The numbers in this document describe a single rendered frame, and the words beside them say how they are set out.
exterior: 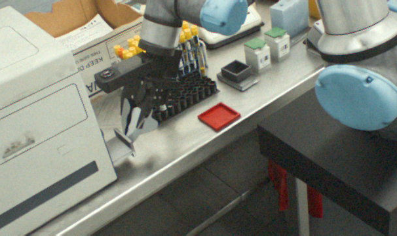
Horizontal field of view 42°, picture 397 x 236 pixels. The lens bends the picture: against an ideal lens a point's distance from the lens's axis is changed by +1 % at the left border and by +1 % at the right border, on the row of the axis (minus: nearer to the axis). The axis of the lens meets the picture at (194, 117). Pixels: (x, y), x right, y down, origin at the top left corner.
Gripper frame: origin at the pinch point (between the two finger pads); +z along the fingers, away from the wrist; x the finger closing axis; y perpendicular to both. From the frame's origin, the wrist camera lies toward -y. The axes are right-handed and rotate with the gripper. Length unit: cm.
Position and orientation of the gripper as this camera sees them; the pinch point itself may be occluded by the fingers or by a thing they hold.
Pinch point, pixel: (126, 138)
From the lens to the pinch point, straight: 103.8
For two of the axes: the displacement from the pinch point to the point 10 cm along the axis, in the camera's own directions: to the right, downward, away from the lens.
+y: 7.6, -0.1, 6.4
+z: -2.5, 9.2, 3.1
